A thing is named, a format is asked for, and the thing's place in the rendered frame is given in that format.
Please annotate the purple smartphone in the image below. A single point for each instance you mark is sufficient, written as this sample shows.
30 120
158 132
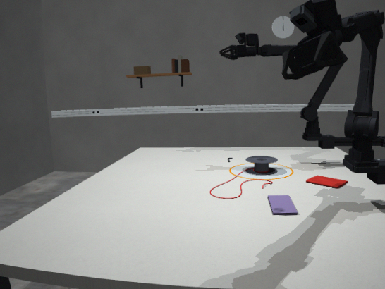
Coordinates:
282 205

